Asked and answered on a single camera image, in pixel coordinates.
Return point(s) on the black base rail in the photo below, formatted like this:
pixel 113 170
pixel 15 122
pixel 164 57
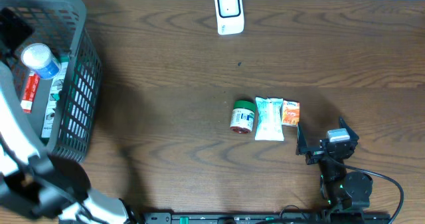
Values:
pixel 254 218

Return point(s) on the orange Kleenex tissue pack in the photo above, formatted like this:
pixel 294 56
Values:
pixel 290 113

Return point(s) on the red snack package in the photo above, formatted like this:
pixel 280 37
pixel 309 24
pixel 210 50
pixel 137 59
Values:
pixel 30 92

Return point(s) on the grey plastic shopping basket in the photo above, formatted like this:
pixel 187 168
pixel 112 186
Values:
pixel 60 24

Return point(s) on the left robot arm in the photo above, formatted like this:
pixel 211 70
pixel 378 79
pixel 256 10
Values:
pixel 34 183

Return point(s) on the green lid jar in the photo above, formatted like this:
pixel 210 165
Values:
pixel 243 116

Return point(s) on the green white wipes pack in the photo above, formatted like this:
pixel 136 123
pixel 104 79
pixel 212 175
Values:
pixel 269 127

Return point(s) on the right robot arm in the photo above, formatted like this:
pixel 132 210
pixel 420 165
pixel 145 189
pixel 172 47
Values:
pixel 344 190

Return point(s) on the white round tub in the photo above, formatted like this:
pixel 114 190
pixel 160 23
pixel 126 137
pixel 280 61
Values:
pixel 39 58

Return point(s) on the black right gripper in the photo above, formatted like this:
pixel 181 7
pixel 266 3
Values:
pixel 302 148

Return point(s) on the white barcode scanner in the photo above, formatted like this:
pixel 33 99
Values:
pixel 229 16

